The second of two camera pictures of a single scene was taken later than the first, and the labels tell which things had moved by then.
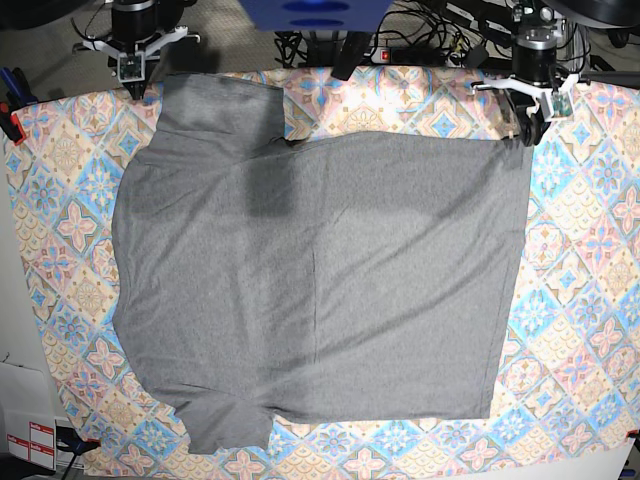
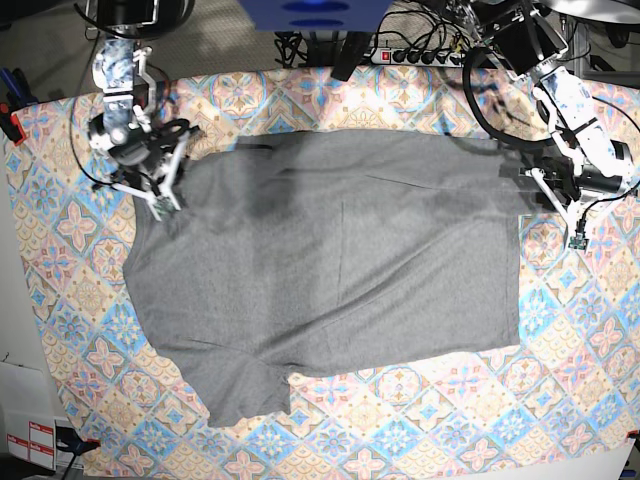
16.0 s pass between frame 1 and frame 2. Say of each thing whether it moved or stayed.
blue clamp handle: stayed
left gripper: moved
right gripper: moved
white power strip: stayed
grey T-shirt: moved
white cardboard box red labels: stayed
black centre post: stayed
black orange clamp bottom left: stayed
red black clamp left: stayed
